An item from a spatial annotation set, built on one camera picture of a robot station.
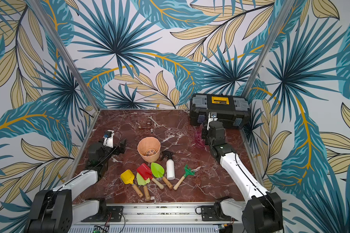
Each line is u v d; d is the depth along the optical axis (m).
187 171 0.88
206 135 0.72
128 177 0.85
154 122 1.12
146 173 0.87
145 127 1.07
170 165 0.87
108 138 0.73
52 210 0.41
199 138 1.02
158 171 0.88
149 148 0.95
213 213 0.73
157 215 0.75
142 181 0.83
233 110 0.96
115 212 0.73
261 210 0.39
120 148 0.78
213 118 0.68
